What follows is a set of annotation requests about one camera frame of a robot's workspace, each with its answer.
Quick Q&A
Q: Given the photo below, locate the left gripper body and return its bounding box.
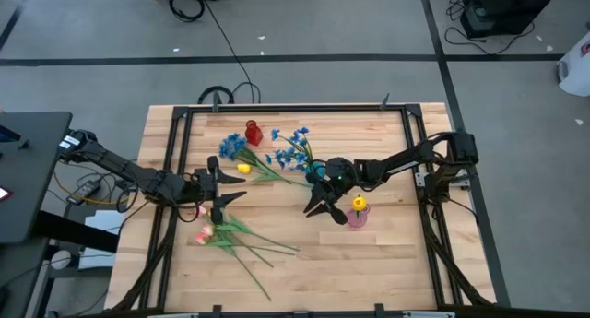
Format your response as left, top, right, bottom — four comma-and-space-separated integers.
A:
182, 167, 220, 207

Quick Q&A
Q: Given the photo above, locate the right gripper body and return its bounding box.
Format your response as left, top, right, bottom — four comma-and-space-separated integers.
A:
322, 157, 361, 206

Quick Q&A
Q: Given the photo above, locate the purple glass vase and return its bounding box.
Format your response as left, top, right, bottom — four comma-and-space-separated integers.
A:
346, 205, 371, 230

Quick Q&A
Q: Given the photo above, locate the teal glass vase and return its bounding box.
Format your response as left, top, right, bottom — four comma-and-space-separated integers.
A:
304, 159, 326, 184

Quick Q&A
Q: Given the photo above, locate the pink artificial tulip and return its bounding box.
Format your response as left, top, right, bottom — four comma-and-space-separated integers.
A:
196, 205, 274, 268
202, 224, 297, 256
194, 232, 272, 302

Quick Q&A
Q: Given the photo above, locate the blue artificial flower bunch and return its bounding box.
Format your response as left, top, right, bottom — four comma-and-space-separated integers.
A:
218, 132, 294, 185
265, 126, 319, 189

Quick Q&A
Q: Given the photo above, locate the red glass vase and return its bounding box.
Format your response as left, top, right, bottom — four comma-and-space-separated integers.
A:
244, 119, 265, 147

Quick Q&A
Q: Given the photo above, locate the white sheet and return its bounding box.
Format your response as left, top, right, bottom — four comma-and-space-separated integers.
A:
77, 209, 124, 271

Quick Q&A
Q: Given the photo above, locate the black power adapter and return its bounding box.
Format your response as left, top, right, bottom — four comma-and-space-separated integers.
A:
65, 179, 101, 206

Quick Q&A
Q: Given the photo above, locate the black desk beam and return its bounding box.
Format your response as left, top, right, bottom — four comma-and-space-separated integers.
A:
34, 210, 120, 253

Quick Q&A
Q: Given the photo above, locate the white round disc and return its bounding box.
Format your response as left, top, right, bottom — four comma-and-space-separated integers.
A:
49, 249, 74, 271

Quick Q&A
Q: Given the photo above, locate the black desk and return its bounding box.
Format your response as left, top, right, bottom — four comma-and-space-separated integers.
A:
0, 111, 74, 245

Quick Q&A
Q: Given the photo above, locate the dark tablet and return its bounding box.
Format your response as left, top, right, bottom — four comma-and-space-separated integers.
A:
0, 124, 22, 144

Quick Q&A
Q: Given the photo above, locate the black equipment case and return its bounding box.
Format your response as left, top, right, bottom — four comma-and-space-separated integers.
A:
460, 0, 564, 39

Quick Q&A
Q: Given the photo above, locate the white container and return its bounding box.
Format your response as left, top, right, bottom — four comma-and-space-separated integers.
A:
555, 29, 590, 98

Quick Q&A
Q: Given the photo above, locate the black metal table frame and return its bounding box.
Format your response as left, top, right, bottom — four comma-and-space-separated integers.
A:
110, 92, 497, 318

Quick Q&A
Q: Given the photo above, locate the looped black cable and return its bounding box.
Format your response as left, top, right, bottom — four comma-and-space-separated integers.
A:
197, 81, 262, 105

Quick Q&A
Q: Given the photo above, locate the yellow cable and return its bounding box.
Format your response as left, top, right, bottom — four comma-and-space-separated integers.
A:
53, 170, 131, 206

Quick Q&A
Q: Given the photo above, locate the long black floor cable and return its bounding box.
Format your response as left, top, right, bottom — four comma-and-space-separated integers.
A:
204, 0, 255, 103

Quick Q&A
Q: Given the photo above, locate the coiled black cable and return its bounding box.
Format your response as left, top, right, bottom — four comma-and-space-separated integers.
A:
167, 0, 207, 24

